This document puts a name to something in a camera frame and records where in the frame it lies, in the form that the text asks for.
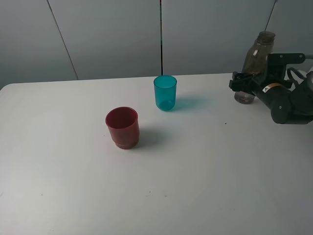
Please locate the teal transparent plastic cup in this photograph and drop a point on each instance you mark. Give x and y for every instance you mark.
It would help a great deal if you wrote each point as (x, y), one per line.
(165, 87)

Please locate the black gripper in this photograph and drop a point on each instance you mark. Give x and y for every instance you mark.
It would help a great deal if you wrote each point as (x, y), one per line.
(246, 82)

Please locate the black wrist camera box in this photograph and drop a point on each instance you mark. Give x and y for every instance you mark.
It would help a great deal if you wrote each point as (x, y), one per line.
(277, 72)

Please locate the red plastic cup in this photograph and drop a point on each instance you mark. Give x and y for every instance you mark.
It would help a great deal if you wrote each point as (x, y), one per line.
(122, 123)

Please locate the smoky transparent water bottle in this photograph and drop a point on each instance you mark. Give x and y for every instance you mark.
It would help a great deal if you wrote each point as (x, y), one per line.
(256, 57)

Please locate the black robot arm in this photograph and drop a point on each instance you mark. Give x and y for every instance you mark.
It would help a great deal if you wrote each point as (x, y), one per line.
(289, 102)

